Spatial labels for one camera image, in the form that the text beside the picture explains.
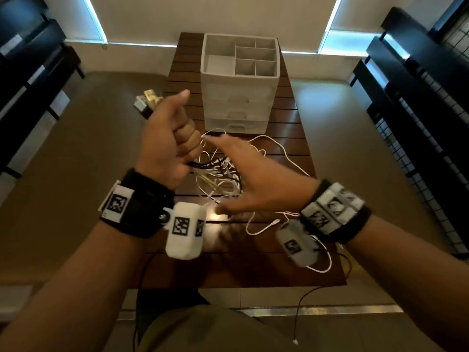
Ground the person's right hand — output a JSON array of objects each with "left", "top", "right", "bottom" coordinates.
[{"left": 199, "top": 134, "right": 321, "bottom": 217}]

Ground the black wristband with markers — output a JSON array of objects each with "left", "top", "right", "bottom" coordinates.
[
  {"left": 299, "top": 179, "right": 373, "bottom": 244},
  {"left": 98, "top": 168, "right": 176, "bottom": 239}
]

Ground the white drawer organizer box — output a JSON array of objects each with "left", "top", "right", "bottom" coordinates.
[{"left": 199, "top": 32, "right": 281, "bottom": 135}]

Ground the person's left hand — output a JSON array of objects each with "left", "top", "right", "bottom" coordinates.
[{"left": 134, "top": 88, "right": 205, "bottom": 192}]

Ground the thin black camera wire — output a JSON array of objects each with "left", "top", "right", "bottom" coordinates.
[
  {"left": 293, "top": 252, "right": 352, "bottom": 345},
  {"left": 133, "top": 252, "right": 158, "bottom": 345}
]

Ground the person's left forearm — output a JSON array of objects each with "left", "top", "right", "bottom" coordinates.
[{"left": 0, "top": 221, "right": 147, "bottom": 352}]

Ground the wooden slatted table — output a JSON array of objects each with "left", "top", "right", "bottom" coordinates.
[{"left": 131, "top": 32, "right": 347, "bottom": 289}]

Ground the person's right forearm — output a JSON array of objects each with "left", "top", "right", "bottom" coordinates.
[{"left": 344, "top": 216, "right": 469, "bottom": 352}]

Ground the black right wristband with markers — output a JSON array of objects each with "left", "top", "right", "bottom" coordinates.
[{"left": 299, "top": 179, "right": 373, "bottom": 244}]

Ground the wire mesh panel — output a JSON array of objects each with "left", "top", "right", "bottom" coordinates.
[{"left": 375, "top": 18, "right": 469, "bottom": 255}]

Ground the beige roller blind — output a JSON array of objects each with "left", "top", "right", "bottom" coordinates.
[
  {"left": 82, "top": 0, "right": 343, "bottom": 54},
  {"left": 42, "top": 0, "right": 107, "bottom": 43}
]

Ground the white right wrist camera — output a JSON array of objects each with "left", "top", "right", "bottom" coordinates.
[{"left": 275, "top": 220, "right": 320, "bottom": 268}]

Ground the black left wristband with markers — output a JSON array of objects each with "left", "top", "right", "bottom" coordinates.
[{"left": 98, "top": 168, "right": 176, "bottom": 239}]

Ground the person's dark trouser leg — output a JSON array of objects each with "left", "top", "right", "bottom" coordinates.
[{"left": 133, "top": 288, "right": 210, "bottom": 341}]

